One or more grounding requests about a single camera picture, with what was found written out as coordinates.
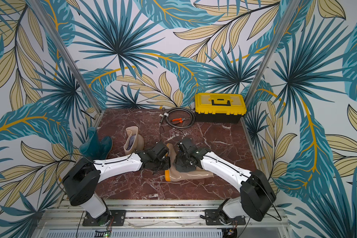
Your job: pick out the left aluminium corner post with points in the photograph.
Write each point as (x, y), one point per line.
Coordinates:
(41, 14)

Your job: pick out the teal rubber boot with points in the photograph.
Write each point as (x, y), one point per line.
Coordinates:
(93, 149)

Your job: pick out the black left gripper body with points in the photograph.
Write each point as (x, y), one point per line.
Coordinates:
(162, 164)

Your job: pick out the aluminium corner post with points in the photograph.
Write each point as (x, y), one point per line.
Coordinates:
(41, 14)
(285, 20)

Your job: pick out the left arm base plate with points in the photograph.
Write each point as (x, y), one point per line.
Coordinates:
(111, 218)

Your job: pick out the red handled pliers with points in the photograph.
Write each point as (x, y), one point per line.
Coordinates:
(178, 121)

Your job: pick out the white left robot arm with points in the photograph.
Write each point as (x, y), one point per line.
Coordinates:
(81, 181)

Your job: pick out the yellow and black toolbox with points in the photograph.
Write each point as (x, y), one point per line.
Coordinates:
(219, 108)

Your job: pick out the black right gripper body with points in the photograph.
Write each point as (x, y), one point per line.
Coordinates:
(183, 159)

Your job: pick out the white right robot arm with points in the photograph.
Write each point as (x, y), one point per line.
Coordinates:
(256, 194)

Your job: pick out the beige rubber boot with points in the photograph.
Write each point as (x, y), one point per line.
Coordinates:
(134, 142)
(173, 175)

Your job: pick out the right aluminium corner post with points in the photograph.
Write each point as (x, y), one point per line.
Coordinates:
(285, 20)

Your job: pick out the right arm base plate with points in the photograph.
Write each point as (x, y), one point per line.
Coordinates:
(216, 217)

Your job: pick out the aluminium mounting rail frame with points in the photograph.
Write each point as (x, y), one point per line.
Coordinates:
(160, 219)

